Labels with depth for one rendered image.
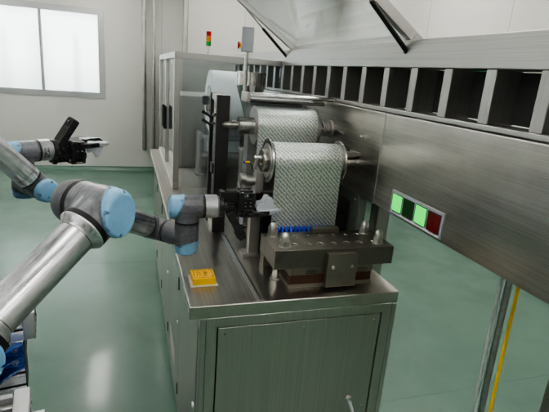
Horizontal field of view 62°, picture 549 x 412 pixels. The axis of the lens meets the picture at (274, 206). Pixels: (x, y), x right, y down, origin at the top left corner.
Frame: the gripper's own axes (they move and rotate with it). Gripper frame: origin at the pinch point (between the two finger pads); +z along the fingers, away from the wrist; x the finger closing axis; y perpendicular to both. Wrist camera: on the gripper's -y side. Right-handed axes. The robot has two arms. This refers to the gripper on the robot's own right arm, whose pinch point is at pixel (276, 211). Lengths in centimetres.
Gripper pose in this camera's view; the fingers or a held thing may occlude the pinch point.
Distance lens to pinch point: 152.6
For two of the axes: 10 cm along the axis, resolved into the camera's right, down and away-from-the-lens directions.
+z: 9.5, -0.1, 3.0
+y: 0.8, -9.6, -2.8
